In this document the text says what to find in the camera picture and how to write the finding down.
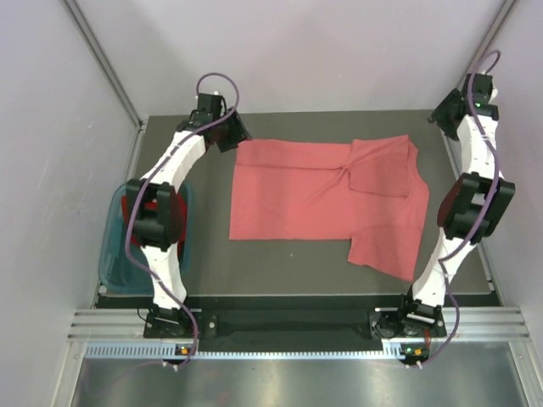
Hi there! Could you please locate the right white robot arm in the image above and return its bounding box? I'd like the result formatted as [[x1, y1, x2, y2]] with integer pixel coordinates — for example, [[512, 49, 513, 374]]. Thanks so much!
[[395, 73, 516, 336]]

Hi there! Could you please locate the teal plastic basket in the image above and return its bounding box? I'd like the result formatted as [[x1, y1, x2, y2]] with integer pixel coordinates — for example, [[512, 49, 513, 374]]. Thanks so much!
[[98, 183, 195, 296]]

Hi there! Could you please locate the pink t shirt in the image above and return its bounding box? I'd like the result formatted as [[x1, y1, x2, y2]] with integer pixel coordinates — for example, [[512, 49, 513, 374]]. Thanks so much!
[[229, 135, 429, 282]]

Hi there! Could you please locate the left aluminium frame post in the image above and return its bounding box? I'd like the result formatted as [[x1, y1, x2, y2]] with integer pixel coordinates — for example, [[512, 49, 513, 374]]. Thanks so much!
[[59, 0, 143, 129]]

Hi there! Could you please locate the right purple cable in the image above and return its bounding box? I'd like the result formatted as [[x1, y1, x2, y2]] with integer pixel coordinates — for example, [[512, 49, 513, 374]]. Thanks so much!
[[402, 49, 504, 369]]

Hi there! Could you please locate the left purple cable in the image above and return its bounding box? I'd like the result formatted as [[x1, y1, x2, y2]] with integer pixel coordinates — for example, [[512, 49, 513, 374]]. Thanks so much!
[[125, 72, 243, 368]]

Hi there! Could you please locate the purple cable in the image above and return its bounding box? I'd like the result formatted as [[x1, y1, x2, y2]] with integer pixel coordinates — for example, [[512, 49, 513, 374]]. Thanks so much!
[[402, 49, 504, 369], [125, 72, 243, 368]]

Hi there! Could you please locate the aluminium frame post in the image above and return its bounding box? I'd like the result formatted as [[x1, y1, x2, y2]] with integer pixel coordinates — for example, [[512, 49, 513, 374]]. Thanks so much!
[[456, 0, 520, 87], [59, 0, 143, 129]]

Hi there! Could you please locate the slotted cable duct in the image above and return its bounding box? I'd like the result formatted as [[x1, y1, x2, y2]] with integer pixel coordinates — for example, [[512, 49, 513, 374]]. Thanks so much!
[[85, 342, 426, 361]]

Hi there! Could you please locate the right aluminium frame post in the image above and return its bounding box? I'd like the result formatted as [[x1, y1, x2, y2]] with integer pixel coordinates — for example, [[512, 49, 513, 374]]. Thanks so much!
[[456, 0, 520, 87]]

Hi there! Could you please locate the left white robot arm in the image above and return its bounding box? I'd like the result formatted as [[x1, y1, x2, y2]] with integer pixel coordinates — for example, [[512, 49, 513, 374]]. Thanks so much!
[[124, 92, 249, 337]]

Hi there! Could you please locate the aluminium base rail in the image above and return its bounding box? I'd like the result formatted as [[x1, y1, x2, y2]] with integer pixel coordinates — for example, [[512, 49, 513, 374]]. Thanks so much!
[[68, 307, 529, 342]]

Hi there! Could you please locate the dark red t shirt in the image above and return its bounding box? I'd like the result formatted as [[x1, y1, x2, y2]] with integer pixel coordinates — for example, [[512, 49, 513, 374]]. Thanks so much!
[[120, 194, 190, 255]]

